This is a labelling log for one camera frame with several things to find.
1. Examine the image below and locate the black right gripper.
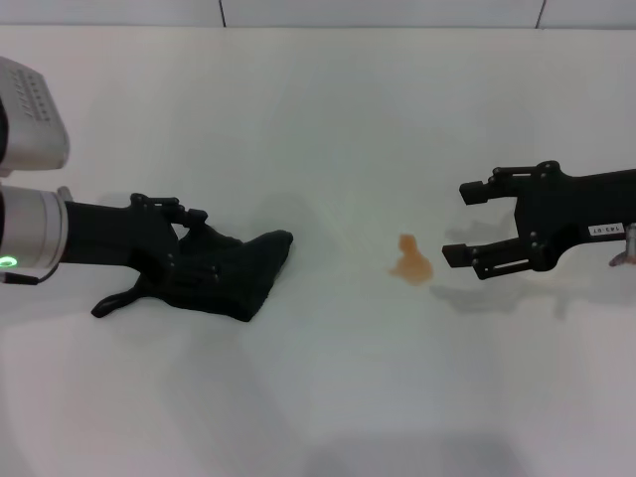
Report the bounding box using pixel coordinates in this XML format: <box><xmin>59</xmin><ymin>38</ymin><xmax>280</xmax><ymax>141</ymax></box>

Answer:
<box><xmin>441</xmin><ymin>159</ymin><xmax>636</xmax><ymax>280</ymax></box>

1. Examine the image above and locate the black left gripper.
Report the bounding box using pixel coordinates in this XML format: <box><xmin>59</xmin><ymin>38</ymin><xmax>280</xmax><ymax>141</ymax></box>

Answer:
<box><xmin>64</xmin><ymin>193</ymin><xmax>223</xmax><ymax>299</ymax></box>

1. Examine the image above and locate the dark rag with loop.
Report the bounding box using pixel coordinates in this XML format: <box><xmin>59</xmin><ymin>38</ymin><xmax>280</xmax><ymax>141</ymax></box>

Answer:
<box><xmin>90</xmin><ymin>226</ymin><xmax>295</xmax><ymax>323</ymax></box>

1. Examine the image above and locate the orange liquid stain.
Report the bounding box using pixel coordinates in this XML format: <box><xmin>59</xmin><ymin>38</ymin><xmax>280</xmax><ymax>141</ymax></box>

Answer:
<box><xmin>387</xmin><ymin>233</ymin><xmax>435</xmax><ymax>288</ymax></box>

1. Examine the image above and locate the silver plug on right gripper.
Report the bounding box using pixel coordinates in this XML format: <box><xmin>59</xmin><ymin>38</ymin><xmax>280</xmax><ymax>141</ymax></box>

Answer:
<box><xmin>609</xmin><ymin>223</ymin><xmax>636</xmax><ymax>268</ymax></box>

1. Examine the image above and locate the thin cable of left gripper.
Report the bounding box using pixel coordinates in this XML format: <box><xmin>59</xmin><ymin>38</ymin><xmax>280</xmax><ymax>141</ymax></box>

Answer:
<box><xmin>0</xmin><ymin>270</ymin><xmax>41</xmax><ymax>287</ymax></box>

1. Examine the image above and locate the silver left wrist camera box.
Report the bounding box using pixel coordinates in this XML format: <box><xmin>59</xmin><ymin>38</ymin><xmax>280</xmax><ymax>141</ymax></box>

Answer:
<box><xmin>0</xmin><ymin>56</ymin><xmax>71</xmax><ymax>178</ymax></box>

